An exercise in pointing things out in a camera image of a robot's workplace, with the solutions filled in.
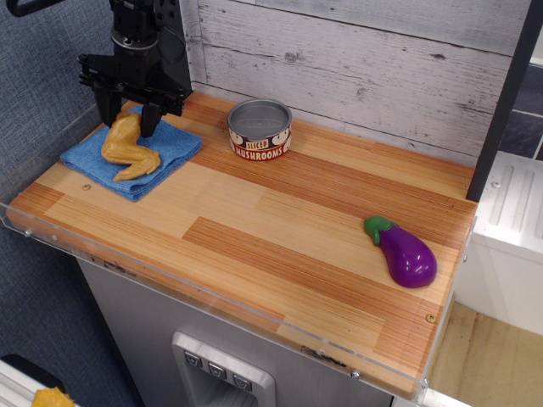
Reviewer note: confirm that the folded blue cloth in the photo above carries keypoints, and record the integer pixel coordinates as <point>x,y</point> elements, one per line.
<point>174,146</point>

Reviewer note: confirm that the silver dispenser button panel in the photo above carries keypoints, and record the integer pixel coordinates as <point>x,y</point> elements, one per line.
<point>212,377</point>

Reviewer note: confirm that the sliced mushrooms tin can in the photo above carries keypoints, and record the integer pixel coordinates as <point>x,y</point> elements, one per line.
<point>260,129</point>

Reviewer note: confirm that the right black frame post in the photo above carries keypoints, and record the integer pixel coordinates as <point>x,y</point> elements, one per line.
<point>512,84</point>

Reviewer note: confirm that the white toy sink unit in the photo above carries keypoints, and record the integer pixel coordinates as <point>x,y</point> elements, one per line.
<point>501,273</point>

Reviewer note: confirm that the silver toy fridge cabinet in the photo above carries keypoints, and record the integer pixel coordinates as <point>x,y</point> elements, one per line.
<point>143,319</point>

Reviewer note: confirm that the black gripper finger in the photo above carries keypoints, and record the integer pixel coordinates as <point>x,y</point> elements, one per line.
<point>109,101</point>
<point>151,117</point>

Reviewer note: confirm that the purple toy eggplant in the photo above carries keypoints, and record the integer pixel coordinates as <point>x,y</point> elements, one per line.
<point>411,262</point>

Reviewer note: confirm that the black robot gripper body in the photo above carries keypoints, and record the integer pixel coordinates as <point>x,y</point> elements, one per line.
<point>137,65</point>

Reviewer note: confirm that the yellow object bottom left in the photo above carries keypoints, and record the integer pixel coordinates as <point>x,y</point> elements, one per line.
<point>52,397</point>

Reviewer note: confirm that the yellow toy chicken wing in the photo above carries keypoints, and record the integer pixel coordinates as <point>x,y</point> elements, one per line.
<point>121,147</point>

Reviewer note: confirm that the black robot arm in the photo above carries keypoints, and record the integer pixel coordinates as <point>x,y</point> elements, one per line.
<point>135,20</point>

